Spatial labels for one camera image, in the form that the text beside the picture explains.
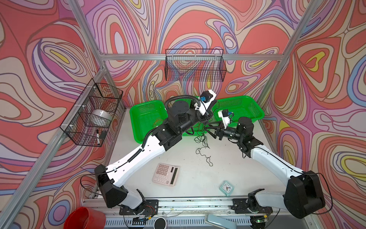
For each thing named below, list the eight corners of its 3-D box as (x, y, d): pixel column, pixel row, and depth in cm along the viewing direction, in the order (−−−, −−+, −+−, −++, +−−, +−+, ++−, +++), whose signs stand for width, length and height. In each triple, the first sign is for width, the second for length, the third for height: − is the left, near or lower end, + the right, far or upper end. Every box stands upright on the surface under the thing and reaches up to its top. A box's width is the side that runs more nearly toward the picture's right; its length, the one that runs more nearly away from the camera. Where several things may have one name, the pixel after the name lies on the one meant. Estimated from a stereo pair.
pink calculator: (152, 182, 84) (151, 180, 81) (158, 164, 91) (158, 161, 88) (174, 187, 82) (174, 185, 79) (179, 168, 89) (179, 166, 86)
